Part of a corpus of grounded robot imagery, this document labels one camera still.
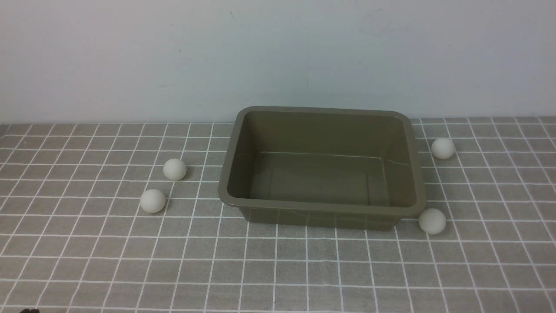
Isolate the white ball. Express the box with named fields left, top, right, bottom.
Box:
left=163, top=158, right=187, bottom=181
left=430, top=137, right=456, bottom=159
left=418, top=208, right=447, bottom=235
left=139, top=189, right=165, bottom=213

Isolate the olive green plastic bin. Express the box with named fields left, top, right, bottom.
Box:
left=218, top=106, right=427, bottom=230

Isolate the grey checked tablecloth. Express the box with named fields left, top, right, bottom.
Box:
left=0, top=117, right=556, bottom=313

